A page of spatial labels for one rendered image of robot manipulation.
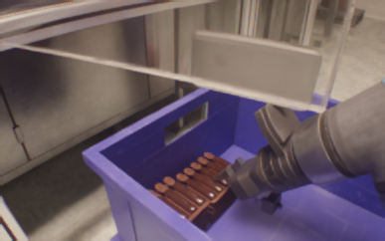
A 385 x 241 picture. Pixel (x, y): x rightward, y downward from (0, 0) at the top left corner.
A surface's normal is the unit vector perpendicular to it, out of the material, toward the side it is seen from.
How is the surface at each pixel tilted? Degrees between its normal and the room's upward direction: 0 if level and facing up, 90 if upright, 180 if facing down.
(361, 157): 94
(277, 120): 40
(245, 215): 0
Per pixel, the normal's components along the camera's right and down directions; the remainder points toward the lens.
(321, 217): 0.02, -0.83
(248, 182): -0.43, 0.25
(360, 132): -0.83, 0.04
